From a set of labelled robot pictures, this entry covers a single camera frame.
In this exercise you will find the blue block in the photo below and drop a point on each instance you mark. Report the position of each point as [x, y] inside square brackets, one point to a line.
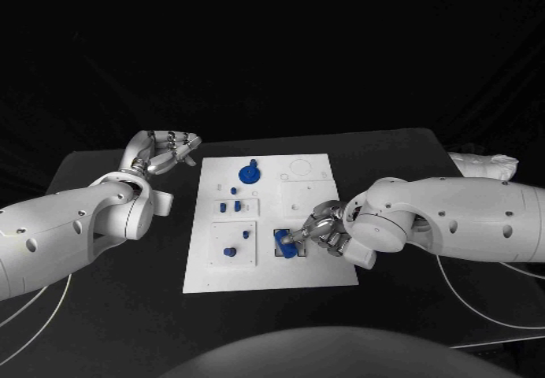
[289, 249]

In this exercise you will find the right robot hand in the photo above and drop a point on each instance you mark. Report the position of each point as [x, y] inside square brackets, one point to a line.
[327, 227]

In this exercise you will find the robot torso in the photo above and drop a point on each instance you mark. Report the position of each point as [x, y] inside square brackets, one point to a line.
[337, 354]

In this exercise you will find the white crumpled cloth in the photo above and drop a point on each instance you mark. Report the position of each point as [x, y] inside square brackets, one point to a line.
[485, 165]

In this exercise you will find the blue short cylinder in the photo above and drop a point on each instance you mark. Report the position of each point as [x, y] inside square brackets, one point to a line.
[230, 251]

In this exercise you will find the blue gear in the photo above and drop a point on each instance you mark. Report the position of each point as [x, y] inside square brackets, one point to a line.
[250, 173]

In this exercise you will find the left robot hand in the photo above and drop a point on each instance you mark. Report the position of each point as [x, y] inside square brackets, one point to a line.
[164, 153]

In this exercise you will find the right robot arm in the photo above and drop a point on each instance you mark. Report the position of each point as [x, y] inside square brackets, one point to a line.
[452, 218]

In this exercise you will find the white task board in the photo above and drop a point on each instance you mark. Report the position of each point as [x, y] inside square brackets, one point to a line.
[265, 236]

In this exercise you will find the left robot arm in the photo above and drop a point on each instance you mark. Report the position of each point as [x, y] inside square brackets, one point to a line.
[64, 224]

